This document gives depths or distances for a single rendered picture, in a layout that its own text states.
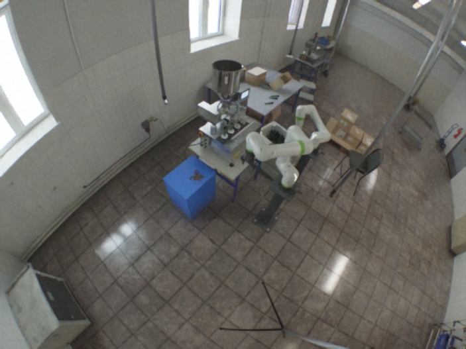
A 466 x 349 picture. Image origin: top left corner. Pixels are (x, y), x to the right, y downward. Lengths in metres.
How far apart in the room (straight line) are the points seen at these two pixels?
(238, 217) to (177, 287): 1.26
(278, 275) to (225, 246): 0.79
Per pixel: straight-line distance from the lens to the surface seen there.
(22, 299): 2.91
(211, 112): 2.02
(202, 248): 2.64
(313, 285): 2.87
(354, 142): 4.32
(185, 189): 2.30
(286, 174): 1.85
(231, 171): 2.23
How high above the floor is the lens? 2.56
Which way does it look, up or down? 55 degrees down
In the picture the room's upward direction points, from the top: 8 degrees clockwise
